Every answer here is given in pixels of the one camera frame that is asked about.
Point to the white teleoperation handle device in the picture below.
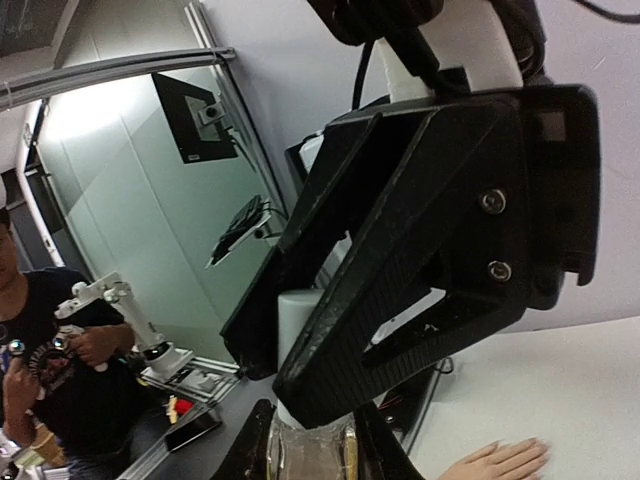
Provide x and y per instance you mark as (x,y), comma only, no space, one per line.
(161,361)

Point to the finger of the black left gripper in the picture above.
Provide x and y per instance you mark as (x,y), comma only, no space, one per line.
(459,319)
(369,180)

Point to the clear nail polish bottle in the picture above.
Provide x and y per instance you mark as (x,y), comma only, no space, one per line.
(326,453)

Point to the mannequin hand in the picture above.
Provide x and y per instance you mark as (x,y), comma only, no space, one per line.
(496,461)

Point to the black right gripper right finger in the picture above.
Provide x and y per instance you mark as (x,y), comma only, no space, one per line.
(380,456)

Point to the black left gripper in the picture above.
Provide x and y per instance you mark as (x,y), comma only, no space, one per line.
(516,176)

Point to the black smartphone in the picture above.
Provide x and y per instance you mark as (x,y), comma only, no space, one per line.
(196,427)

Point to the black monitor on mount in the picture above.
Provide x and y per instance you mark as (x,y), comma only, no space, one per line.
(196,120)

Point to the person in black shirt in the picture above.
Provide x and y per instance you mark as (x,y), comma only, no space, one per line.
(101,415)

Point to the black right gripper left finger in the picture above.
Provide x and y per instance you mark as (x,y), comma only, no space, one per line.
(247,456)

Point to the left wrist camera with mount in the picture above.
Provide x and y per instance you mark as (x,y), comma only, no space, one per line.
(443,48)

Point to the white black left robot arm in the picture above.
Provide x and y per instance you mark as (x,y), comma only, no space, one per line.
(320,150)

